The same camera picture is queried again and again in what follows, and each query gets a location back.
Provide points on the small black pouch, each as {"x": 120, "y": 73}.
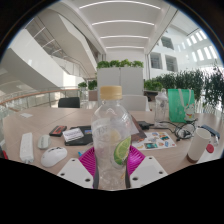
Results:
{"x": 145, "y": 125}

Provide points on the clear plastic drink bottle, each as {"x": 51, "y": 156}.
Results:
{"x": 110, "y": 140}

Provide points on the colourful sticker sheet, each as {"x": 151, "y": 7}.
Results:
{"x": 155, "y": 140}

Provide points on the clear shaker bottle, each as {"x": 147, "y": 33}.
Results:
{"x": 161, "y": 106}

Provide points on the red and black small case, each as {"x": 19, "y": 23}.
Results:
{"x": 58, "y": 130}

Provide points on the white planter cabinet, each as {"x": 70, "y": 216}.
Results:
{"x": 120, "y": 81}

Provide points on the black wallet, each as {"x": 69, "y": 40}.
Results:
{"x": 87, "y": 136}

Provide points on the white striped small box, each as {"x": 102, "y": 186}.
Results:
{"x": 72, "y": 134}

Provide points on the white paper sheet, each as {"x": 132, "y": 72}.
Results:
{"x": 26, "y": 115}

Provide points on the black chair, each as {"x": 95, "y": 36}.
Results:
{"x": 69, "y": 102}

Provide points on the row of tall green plants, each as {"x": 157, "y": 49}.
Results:
{"x": 190, "y": 83}

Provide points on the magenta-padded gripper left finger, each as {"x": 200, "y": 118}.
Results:
{"x": 76, "y": 171}

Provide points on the white mug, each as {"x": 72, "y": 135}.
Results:
{"x": 198, "y": 145}

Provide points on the white computer mouse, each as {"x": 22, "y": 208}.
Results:
{"x": 53, "y": 156}

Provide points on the green plants on cabinet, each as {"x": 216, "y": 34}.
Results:
{"x": 120, "y": 63}

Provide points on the ceiling light strips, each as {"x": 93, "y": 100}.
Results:
{"x": 123, "y": 22}

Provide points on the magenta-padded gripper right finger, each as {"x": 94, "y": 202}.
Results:
{"x": 146, "y": 170}

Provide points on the brown-framed standing card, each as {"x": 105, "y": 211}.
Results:
{"x": 137, "y": 132}

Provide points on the small potted plants by railing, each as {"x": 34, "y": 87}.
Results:
{"x": 87, "y": 84}

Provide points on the white power strip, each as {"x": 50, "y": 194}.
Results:
{"x": 26, "y": 146}

